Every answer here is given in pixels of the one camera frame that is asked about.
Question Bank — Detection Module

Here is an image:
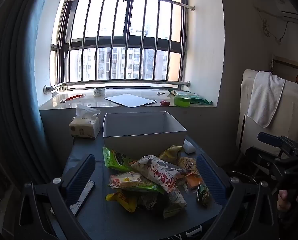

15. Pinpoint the yellow crinkled snack packet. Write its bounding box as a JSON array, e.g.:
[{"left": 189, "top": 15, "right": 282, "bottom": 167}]
[{"left": 158, "top": 145, "right": 184, "bottom": 166}]

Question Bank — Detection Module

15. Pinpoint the person's right hand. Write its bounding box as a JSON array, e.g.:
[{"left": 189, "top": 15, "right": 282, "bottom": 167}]
[{"left": 277, "top": 189, "right": 298, "bottom": 213}]

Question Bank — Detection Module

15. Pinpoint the blue curtain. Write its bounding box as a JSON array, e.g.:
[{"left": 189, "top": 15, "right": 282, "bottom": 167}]
[{"left": 0, "top": 0, "right": 72, "bottom": 185}]

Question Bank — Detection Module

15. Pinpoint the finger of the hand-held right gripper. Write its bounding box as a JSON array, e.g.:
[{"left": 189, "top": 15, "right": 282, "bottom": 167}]
[
  {"left": 245, "top": 146, "right": 290, "bottom": 170},
  {"left": 257, "top": 132, "right": 284, "bottom": 149}
]

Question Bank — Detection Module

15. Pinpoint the bright yellow snack packet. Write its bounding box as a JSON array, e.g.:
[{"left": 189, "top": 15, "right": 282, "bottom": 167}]
[{"left": 105, "top": 191, "right": 138, "bottom": 213}]

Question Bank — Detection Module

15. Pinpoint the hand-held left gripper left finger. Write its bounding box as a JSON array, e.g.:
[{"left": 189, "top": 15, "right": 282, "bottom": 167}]
[{"left": 17, "top": 153, "right": 96, "bottom": 240}]

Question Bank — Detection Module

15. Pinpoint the white air conditioner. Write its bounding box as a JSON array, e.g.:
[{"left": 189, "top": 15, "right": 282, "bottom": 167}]
[{"left": 276, "top": 0, "right": 298, "bottom": 25}]

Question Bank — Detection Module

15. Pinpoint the white towel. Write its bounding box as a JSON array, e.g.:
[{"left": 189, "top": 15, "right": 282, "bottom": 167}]
[{"left": 247, "top": 70, "right": 286, "bottom": 128}]

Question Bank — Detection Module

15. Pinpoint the white chair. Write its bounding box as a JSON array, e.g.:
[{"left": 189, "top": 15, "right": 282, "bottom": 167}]
[{"left": 236, "top": 68, "right": 298, "bottom": 155}]

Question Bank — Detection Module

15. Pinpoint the grey cardboard sheet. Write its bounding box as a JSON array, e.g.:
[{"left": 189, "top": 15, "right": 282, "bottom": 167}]
[{"left": 104, "top": 93, "right": 156, "bottom": 108}]

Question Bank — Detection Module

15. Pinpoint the round pancake snack packet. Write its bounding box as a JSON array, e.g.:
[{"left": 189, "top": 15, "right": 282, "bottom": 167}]
[{"left": 138, "top": 187, "right": 187, "bottom": 219}]

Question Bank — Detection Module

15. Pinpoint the green-edged snack packet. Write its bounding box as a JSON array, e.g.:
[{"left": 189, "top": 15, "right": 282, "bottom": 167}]
[{"left": 125, "top": 181, "right": 165, "bottom": 195}]

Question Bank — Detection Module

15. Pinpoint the white printed card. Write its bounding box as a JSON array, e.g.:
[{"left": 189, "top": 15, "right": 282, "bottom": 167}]
[{"left": 50, "top": 179, "right": 96, "bottom": 216}]

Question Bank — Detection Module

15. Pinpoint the small green pea packet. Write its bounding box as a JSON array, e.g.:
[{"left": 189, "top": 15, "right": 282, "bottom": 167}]
[{"left": 196, "top": 182, "right": 211, "bottom": 207}]

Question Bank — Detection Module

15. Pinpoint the clear brownish snack packet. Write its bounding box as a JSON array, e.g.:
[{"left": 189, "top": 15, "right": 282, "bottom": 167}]
[{"left": 177, "top": 156, "right": 198, "bottom": 176}]

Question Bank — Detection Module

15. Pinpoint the wooden board frame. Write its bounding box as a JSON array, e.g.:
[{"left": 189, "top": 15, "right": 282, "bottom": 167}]
[{"left": 272, "top": 54, "right": 298, "bottom": 88}]

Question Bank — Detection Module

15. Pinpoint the green seaweed snack packet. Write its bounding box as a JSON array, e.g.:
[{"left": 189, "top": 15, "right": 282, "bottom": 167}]
[{"left": 102, "top": 147, "right": 133, "bottom": 176}]

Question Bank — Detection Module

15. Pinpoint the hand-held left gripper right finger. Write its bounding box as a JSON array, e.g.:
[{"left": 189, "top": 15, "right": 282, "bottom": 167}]
[{"left": 196, "top": 154, "right": 280, "bottom": 240}]

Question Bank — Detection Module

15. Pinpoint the white cardboard box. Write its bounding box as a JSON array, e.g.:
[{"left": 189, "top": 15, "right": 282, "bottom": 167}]
[{"left": 102, "top": 111, "right": 187, "bottom": 153}]

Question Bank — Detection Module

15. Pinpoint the green wipes packet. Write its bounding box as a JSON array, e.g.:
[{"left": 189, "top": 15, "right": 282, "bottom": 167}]
[{"left": 175, "top": 91, "right": 213, "bottom": 105}]

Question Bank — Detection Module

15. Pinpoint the small white block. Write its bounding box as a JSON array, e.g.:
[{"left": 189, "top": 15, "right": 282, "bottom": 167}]
[{"left": 183, "top": 139, "right": 197, "bottom": 154}]

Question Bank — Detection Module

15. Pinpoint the white tissue pack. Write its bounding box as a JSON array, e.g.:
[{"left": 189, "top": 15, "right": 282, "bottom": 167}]
[{"left": 69, "top": 104, "right": 101, "bottom": 140}]

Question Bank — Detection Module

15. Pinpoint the green round tin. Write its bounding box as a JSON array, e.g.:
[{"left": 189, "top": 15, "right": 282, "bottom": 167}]
[{"left": 174, "top": 96, "right": 191, "bottom": 107}]

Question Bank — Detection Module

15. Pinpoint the red bead string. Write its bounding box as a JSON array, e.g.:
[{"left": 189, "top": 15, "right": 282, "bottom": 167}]
[{"left": 60, "top": 94, "right": 86, "bottom": 104}]

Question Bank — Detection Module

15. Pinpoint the metal window guard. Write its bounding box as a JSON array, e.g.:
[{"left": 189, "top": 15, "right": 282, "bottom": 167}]
[{"left": 44, "top": 0, "right": 196, "bottom": 95}]

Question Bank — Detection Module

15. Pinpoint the orange snack packet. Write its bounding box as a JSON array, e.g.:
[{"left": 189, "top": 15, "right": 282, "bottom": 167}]
[{"left": 184, "top": 173, "right": 204, "bottom": 193}]

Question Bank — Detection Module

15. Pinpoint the hanging wall cable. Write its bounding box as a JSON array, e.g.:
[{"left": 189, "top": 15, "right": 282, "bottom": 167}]
[{"left": 257, "top": 6, "right": 289, "bottom": 46}]

